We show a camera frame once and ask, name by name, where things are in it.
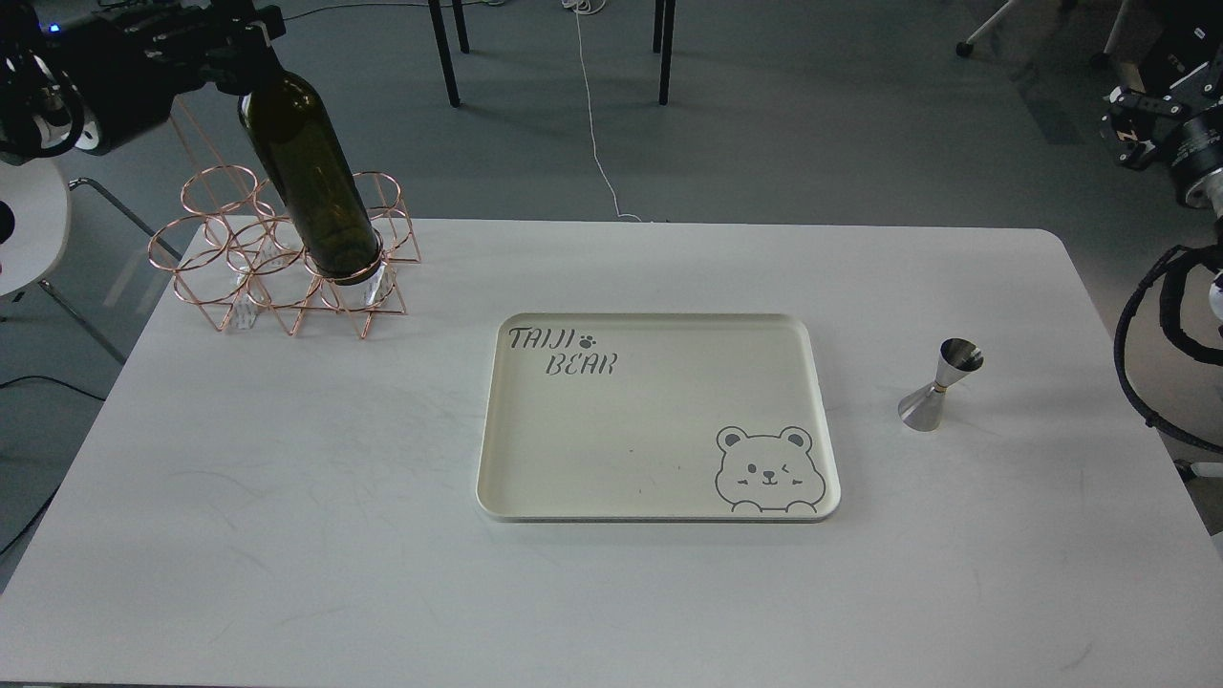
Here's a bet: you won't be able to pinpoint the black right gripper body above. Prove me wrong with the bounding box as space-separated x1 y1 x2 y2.
1101 67 1221 171

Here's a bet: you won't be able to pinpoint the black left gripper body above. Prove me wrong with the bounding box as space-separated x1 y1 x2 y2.
57 1 287 125

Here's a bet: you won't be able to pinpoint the dark green wine bottle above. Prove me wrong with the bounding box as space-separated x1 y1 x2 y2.
238 64 382 286

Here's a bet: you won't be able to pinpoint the steel double jigger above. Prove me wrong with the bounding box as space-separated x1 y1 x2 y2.
898 339 985 433

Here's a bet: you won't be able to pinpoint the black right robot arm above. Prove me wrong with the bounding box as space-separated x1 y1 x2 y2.
1101 57 1222 238

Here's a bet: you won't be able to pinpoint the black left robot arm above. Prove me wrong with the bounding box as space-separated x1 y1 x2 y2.
2 1 285 165

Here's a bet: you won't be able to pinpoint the white office chair base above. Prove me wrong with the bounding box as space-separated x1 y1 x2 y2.
954 0 1137 66

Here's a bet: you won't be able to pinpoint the black equipment case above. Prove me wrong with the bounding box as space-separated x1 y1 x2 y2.
1137 1 1222 97

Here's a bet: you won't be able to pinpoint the black table legs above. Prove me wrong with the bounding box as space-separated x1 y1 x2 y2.
423 1 678 110

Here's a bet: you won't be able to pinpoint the cream bear serving tray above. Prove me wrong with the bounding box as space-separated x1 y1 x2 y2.
476 313 841 522

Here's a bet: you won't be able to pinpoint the black cable loom right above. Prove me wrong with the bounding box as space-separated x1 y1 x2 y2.
1114 244 1223 455

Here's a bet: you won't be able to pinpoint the copper wire bottle rack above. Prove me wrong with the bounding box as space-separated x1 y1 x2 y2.
147 97 421 339

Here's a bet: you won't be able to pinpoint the black floor cables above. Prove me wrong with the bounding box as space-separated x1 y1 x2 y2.
283 0 430 22

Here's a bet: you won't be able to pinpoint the white floor cable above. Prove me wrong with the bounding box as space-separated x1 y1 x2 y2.
560 0 643 222

